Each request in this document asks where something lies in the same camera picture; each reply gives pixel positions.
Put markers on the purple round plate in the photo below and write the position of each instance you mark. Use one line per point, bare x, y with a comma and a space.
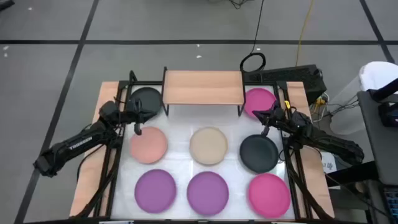
155, 191
207, 193

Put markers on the small yellow clip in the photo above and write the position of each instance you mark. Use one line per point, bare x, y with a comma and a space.
287, 104

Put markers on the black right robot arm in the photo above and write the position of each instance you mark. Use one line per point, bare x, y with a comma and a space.
335, 146

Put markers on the white table mat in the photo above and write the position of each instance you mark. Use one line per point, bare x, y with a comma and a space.
182, 137

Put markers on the black computer box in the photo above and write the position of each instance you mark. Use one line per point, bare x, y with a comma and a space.
295, 77

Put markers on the beige round plate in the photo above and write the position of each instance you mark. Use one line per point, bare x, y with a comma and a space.
208, 146

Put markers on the black round plate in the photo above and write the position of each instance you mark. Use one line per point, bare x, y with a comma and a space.
258, 154
152, 96

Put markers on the wooden shelf with black legs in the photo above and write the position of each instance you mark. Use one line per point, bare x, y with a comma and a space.
202, 87

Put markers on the white plastic bin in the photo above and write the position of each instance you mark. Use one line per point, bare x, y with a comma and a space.
377, 74

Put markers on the power strip with plugs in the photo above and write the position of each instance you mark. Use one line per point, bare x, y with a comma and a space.
320, 101

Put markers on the pink round plate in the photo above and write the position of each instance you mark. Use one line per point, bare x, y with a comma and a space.
258, 98
269, 195

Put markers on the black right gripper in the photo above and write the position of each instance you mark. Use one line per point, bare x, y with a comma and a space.
272, 116

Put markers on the black keyboard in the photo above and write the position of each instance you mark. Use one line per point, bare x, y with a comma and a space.
392, 202

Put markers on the salmon round plate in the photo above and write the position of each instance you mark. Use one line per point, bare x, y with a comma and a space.
149, 146

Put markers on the white paper label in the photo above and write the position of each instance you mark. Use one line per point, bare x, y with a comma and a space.
328, 163

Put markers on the dark grey desk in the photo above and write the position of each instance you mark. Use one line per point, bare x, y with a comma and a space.
379, 149

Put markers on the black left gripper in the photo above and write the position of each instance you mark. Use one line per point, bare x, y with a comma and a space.
138, 112

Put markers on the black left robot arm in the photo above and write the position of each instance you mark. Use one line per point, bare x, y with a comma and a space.
77, 143

